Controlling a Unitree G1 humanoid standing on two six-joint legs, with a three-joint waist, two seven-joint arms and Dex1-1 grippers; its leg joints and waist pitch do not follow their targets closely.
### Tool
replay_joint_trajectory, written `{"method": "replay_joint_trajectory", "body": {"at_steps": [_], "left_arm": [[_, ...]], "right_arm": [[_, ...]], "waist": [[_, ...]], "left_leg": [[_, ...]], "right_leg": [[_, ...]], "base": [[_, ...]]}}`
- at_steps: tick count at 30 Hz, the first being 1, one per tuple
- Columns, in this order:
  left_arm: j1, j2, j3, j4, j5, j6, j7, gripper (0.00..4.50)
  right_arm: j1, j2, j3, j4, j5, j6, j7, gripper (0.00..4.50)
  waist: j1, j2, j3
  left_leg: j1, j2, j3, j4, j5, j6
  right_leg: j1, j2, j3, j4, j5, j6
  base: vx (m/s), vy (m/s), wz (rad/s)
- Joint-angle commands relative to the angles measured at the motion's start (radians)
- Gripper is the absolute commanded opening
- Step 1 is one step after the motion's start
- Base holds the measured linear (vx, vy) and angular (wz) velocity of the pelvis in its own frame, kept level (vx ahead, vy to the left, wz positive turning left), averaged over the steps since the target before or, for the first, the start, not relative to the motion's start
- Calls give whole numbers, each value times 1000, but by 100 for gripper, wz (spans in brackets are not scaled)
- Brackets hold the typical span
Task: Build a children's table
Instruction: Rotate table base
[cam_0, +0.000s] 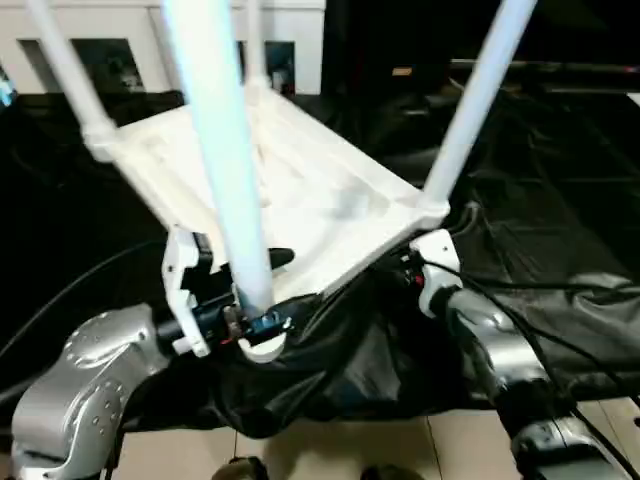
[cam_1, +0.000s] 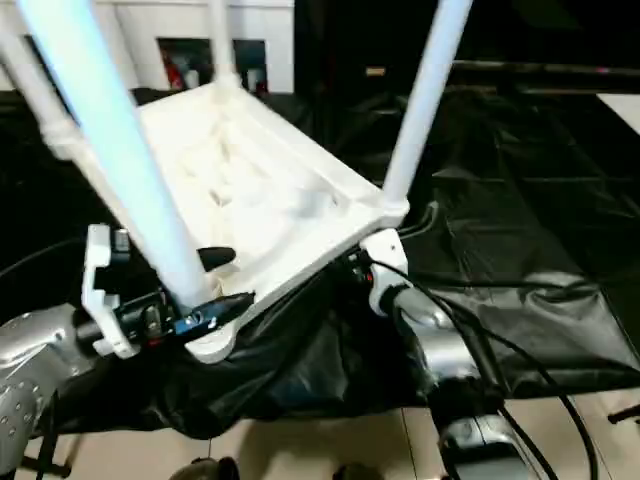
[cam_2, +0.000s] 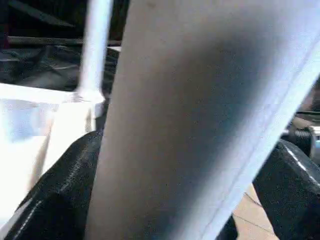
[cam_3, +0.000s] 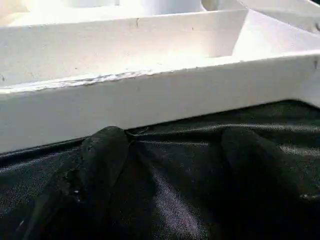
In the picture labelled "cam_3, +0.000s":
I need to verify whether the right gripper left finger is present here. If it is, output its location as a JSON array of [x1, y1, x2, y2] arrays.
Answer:
[[20, 126, 131, 240]]

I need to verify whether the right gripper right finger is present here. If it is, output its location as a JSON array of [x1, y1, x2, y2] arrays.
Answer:
[[220, 126, 320, 240]]

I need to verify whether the white plastic table top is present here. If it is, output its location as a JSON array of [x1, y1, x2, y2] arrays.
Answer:
[[0, 0, 320, 155]]

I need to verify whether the black plastic mat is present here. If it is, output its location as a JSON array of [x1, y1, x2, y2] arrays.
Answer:
[[0, 99, 320, 240]]

